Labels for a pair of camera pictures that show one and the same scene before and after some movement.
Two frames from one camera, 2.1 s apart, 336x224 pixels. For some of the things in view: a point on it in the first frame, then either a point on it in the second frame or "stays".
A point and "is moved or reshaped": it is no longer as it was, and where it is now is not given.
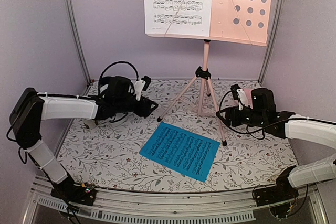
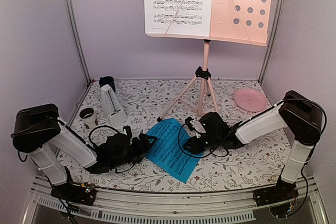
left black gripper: [144, 109] -> [143, 150]
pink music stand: [241, 3] stays
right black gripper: [233, 113] -> [191, 143]
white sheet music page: [178, 3] stays
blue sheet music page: [185, 151] is moved or reshaped
